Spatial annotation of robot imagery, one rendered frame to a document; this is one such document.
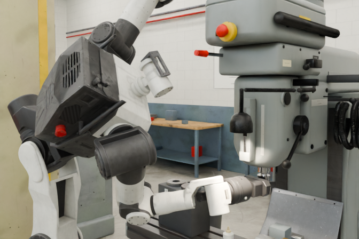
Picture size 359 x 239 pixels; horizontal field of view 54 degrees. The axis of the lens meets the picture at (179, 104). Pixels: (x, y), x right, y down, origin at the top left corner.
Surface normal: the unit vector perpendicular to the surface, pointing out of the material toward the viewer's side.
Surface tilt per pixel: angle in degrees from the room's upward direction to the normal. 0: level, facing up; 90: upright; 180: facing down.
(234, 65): 90
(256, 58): 90
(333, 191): 90
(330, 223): 62
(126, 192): 133
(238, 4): 90
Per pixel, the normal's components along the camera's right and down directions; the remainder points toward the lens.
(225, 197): 0.55, -0.26
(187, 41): -0.69, 0.04
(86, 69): 0.80, -0.49
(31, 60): 0.73, 0.04
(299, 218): -0.62, -0.42
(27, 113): -0.43, 0.05
